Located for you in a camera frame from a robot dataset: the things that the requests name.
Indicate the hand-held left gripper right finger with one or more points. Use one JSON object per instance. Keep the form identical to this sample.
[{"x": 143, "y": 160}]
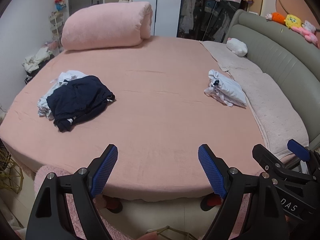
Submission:
[{"x": 212, "y": 171}]

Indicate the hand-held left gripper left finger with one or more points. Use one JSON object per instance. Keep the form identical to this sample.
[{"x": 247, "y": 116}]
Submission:
[{"x": 105, "y": 171}]

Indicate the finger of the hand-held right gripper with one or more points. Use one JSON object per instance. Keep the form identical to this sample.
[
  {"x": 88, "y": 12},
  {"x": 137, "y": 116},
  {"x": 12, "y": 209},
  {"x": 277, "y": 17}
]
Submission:
[
  {"x": 297, "y": 150},
  {"x": 265, "y": 156}
]

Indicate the stack of folded white clothes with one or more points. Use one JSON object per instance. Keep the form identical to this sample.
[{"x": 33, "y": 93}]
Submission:
[{"x": 230, "y": 90}]

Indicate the crumpled white clothes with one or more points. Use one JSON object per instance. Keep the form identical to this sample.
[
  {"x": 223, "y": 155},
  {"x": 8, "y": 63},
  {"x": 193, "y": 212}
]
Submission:
[{"x": 67, "y": 76}]

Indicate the pile of light clothes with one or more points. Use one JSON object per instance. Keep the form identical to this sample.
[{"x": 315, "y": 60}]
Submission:
[{"x": 37, "y": 58}]

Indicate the red black slipper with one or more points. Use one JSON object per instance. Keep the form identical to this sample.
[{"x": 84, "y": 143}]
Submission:
[
  {"x": 113, "y": 203},
  {"x": 211, "y": 202}
]

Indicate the pale pink waffle pillow towel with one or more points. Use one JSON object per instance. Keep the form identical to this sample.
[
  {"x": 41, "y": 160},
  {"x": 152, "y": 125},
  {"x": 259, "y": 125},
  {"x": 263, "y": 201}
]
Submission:
[
  {"x": 272, "y": 110},
  {"x": 232, "y": 60}
]

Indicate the pink fluffy rug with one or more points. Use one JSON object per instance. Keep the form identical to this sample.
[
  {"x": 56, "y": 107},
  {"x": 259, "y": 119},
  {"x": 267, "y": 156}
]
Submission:
[{"x": 41, "y": 173}]

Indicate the round bed pink sheet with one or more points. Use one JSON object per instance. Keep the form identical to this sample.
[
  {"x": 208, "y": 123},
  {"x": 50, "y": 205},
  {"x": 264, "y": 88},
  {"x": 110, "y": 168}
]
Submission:
[{"x": 162, "y": 105}]

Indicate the grey padded headboard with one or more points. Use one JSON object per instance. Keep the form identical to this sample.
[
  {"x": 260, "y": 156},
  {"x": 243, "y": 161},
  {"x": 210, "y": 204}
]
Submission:
[{"x": 282, "y": 62}]

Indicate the white plush toy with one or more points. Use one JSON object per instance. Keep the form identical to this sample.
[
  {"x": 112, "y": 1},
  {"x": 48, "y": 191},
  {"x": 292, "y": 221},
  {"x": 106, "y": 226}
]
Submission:
[{"x": 237, "y": 47}]

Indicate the yellow sponge plush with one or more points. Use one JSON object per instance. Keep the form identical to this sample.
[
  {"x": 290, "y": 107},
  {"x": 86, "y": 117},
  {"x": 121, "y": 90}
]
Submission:
[{"x": 294, "y": 21}]

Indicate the orange carrot plush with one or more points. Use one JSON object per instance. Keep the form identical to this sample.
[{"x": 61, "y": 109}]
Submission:
[{"x": 277, "y": 18}]

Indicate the rolled pink quilt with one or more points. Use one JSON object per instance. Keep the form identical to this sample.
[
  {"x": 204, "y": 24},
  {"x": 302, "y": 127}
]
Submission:
[{"x": 105, "y": 25}]

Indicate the glass door wardrobe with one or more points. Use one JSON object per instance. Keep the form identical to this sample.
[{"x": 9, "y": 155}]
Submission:
[{"x": 200, "y": 12}]

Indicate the white wardrobe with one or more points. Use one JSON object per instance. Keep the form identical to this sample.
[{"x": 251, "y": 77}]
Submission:
[{"x": 165, "y": 7}]

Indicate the red blue doll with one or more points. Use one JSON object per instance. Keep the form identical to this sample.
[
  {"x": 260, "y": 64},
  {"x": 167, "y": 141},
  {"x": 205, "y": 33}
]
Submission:
[{"x": 60, "y": 3}]

